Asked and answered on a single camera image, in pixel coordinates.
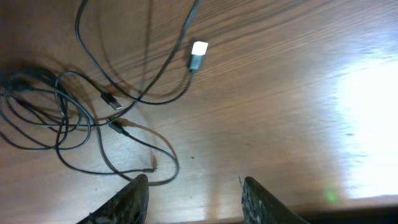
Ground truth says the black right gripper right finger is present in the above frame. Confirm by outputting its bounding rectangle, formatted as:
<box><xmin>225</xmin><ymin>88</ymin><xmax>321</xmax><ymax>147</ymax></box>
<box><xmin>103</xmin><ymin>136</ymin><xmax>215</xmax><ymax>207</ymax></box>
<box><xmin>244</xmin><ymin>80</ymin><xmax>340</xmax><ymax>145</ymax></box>
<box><xmin>241</xmin><ymin>177</ymin><xmax>309</xmax><ymax>224</ymax></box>

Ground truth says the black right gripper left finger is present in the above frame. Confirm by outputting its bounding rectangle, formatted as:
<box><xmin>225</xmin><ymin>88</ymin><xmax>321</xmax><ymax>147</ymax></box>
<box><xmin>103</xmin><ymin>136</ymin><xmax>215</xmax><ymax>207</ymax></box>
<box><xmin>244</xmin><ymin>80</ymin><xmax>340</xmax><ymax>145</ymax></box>
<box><xmin>78</xmin><ymin>174</ymin><xmax>149</xmax><ymax>224</ymax></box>

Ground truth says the black USB cable bundle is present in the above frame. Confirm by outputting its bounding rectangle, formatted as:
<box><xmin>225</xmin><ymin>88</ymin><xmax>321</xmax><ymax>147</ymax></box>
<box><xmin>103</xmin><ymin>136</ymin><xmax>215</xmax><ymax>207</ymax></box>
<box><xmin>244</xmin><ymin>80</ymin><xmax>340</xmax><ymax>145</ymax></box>
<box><xmin>0</xmin><ymin>0</ymin><xmax>209</xmax><ymax>187</ymax></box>

